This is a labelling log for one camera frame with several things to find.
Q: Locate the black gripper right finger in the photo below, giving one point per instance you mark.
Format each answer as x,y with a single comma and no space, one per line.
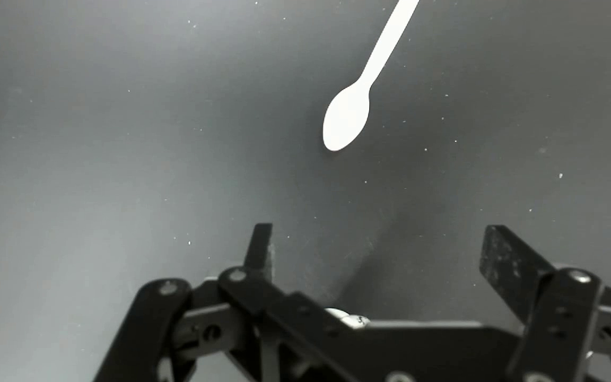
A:
509,267

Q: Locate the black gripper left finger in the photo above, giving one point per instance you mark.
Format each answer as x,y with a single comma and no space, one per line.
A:
258,247

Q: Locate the white plastic spoon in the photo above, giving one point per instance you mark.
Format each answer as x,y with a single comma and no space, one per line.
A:
349,117

